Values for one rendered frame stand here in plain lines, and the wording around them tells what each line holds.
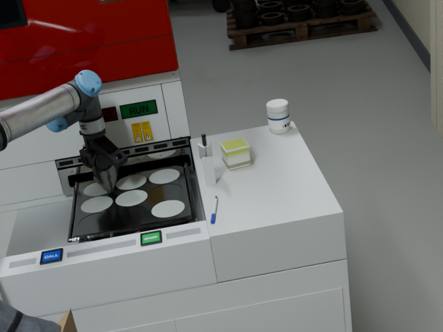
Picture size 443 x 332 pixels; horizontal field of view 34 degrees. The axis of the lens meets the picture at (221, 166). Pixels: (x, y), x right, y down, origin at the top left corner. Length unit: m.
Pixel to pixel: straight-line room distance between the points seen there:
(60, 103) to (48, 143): 0.50
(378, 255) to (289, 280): 1.49
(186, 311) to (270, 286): 0.24
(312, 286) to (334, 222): 0.20
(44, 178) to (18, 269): 0.61
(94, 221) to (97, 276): 0.31
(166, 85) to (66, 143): 0.38
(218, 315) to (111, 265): 0.33
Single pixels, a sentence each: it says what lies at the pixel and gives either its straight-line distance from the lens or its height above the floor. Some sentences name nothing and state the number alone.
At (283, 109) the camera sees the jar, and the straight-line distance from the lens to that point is 2.33.
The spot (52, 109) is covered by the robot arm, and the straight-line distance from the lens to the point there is 1.93.
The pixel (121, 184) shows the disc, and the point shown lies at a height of 0.90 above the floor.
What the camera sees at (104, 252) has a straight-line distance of 1.91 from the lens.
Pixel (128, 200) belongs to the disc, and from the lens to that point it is 2.25.
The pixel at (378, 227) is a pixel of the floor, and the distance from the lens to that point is 3.64.
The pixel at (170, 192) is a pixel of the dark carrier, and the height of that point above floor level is 0.90.
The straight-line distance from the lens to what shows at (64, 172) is 2.46.
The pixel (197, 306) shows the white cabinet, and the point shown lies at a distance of 1.99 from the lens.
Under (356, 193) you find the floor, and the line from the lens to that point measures 3.93.
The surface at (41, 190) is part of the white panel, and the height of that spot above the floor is 0.88.
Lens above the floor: 1.95
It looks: 26 degrees down
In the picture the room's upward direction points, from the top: 9 degrees counter-clockwise
